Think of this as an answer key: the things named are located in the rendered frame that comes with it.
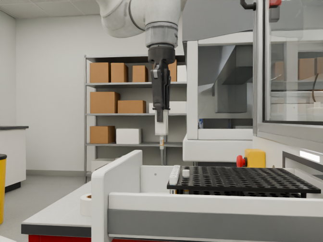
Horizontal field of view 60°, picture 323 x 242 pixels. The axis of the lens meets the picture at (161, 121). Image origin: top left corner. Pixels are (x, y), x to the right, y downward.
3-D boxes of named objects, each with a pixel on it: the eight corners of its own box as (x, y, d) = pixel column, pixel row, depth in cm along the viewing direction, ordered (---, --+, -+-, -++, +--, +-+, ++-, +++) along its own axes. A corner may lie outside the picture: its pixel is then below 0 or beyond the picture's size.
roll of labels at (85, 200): (74, 212, 72) (74, 197, 72) (95, 205, 78) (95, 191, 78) (92, 218, 68) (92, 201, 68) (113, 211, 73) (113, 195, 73)
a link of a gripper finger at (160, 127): (166, 109, 76) (165, 109, 75) (166, 135, 76) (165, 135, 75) (155, 109, 77) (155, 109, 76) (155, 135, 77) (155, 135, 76)
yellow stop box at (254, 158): (246, 176, 78) (246, 151, 78) (242, 172, 86) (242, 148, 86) (265, 177, 78) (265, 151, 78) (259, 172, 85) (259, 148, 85)
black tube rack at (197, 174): (166, 226, 43) (166, 184, 43) (174, 195, 60) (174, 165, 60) (320, 234, 40) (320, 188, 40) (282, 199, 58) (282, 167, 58)
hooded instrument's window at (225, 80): (185, 139, 133) (185, 43, 133) (190, 127, 310) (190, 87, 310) (453, 141, 120) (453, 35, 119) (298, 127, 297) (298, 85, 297)
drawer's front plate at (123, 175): (91, 253, 38) (91, 172, 38) (135, 195, 67) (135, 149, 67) (103, 253, 38) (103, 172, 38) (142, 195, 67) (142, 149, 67)
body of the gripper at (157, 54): (171, 43, 72) (171, 79, 72) (178, 51, 80) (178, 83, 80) (143, 45, 74) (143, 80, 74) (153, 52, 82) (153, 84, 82)
